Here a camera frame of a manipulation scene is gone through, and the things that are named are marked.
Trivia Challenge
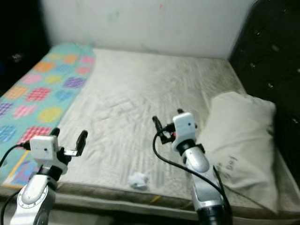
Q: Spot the grey quilted mattress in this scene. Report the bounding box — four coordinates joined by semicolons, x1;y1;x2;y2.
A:
0;47;300;221

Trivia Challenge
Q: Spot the yellow blue children's book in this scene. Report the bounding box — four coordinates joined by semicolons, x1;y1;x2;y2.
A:
2;150;43;188

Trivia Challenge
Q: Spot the black tufted headboard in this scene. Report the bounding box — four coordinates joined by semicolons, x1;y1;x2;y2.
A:
229;0;300;155

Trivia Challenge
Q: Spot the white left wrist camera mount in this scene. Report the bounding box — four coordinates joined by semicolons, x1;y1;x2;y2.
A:
30;135;68;174

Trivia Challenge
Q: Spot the teal blanket with colourful hearts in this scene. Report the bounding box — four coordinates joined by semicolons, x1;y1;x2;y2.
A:
0;44;97;181

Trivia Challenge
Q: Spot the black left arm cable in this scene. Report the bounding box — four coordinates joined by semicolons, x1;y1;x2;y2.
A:
0;193;22;225
0;143;31;172

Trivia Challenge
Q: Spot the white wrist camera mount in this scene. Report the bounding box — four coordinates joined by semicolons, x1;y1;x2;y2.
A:
30;135;68;174
172;112;197;143

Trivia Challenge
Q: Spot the white pillow with lettering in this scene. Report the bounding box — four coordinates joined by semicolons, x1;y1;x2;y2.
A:
197;91;278;211

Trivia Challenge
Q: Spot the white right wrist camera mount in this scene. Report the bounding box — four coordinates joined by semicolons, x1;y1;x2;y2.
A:
172;112;197;143

